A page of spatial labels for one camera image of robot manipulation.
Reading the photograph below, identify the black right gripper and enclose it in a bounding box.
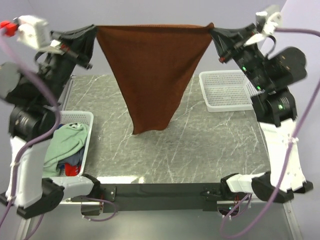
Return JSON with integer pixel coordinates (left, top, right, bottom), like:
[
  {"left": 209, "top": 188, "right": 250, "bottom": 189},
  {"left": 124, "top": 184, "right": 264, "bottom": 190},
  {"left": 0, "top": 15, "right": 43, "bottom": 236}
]
[{"left": 209, "top": 23, "right": 273, "bottom": 92}]

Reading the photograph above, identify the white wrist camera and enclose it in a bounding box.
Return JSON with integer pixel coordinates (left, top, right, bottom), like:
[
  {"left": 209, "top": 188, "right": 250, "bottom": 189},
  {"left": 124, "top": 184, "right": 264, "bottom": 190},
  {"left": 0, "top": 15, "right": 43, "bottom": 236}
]
[
  {"left": 244, "top": 4, "right": 283, "bottom": 46},
  {"left": 0, "top": 15, "right": 63, "bottom": 55}
]

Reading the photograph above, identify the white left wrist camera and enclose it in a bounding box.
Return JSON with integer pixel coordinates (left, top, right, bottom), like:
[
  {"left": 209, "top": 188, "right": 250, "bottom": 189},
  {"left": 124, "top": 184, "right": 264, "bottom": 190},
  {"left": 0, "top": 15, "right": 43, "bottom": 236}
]
[{"left": 0, "top": 15, "right": 63, "bottom": 55}]

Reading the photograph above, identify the white empty basket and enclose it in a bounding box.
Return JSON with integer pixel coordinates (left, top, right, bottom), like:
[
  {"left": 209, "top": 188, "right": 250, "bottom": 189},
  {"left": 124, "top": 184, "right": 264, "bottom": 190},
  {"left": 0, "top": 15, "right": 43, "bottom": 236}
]
[{"left": 199, "top": 70, "right": 260, "bottom": 113}]

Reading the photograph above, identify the white laundry basket with clothes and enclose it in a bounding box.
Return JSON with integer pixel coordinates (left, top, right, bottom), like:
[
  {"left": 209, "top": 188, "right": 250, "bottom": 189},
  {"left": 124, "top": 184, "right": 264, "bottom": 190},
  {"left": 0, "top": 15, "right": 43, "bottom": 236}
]
[{"left": 42, "top": 111, "right": 94, "bottom": 178}]

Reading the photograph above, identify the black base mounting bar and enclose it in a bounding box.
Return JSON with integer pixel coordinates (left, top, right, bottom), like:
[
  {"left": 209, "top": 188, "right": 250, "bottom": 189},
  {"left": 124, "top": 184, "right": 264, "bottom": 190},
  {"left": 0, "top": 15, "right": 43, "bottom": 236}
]
[{"left": 71, "top": 182, "right": 251, "bottom": 214}]

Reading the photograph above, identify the mint green towel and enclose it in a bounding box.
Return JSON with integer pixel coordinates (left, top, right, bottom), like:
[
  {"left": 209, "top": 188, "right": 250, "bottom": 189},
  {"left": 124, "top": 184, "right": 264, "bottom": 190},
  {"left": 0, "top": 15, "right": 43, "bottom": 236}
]
[{"left": 42, "top": 122, "right": 89, "bottom": 178}]

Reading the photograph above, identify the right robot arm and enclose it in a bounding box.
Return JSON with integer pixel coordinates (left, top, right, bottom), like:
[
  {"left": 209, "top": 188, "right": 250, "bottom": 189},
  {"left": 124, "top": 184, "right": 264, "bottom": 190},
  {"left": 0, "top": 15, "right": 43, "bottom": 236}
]
[{"left": 210, "top": 24, "right": 314, "bottom": 203}]

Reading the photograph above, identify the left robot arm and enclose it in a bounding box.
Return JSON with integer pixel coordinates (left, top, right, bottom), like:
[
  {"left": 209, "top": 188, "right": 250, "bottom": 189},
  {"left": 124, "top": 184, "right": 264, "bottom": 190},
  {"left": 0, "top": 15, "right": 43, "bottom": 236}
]
[{"left": 0, "top": 25, "right": 101, "bottom": 219}]

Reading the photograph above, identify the red patterned cloth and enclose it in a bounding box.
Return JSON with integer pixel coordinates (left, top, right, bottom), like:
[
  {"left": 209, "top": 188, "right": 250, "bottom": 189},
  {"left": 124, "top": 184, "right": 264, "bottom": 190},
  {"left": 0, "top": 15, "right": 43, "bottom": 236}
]
[{"left": 60, "top": 163, "right": 81, "bottom": 177}]

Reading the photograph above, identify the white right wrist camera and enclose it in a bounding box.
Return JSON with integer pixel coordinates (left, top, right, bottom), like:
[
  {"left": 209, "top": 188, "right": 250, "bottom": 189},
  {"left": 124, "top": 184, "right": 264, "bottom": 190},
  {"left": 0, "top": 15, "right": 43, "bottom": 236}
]
[{"left": 244, "top": 4, "right": 283, "bottom": 46}]

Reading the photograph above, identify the aluminium front frame rail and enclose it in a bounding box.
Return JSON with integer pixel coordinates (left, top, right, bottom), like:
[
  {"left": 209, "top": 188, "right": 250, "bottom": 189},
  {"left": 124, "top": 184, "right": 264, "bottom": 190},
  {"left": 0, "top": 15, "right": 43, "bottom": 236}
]
[{"left": 15, "top": 193, "right": 303, "bottom": 240}]

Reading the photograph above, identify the aluminium table edge rail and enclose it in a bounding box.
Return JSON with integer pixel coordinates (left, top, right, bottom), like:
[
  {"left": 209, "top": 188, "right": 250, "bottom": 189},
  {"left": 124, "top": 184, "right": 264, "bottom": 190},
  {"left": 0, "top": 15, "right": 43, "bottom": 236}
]
[{"left": 58, "top": 75, "right": 76, "bottom": 111}]

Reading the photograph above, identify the rust brown towel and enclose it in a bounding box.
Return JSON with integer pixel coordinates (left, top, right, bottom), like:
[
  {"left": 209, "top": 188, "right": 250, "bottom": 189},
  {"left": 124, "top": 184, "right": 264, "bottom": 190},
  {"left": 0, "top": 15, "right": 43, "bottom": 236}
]
[{"left": 96, "top": 23, "right": 214, "bottom": 135}]

